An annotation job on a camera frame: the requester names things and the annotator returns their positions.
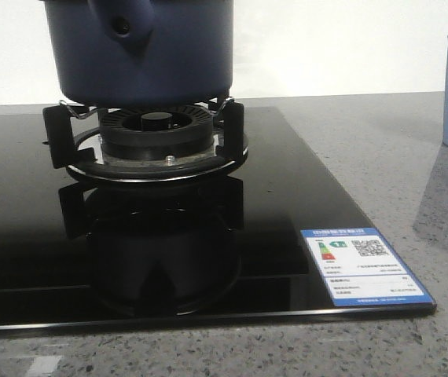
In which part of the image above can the dark blue cooking pot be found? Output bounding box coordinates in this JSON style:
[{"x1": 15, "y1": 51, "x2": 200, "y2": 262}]
[{"x1": 44, "y1": 1, "x2": 233, "y2": 108}]

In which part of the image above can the black glass gas stove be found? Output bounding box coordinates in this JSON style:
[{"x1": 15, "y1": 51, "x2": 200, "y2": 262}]
[{"x1": 0, "y1": 108, "x2": 436, "y2": 336}]

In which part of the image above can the blue white energy label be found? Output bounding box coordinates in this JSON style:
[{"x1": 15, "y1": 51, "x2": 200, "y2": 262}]
[{"x1": 301, "y1": 228, "x2": 434, "y2": 307}]

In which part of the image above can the black metal pot support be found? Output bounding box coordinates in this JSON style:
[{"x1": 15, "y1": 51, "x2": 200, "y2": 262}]
[{"x1": 42, "y1": 98, "x2": 248, "y2": 185}]

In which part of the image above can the black gas burner head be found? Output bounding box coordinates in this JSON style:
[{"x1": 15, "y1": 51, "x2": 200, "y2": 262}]
[{"x1": 99, "y1": 105, "x2": 213, "y2": 160}]

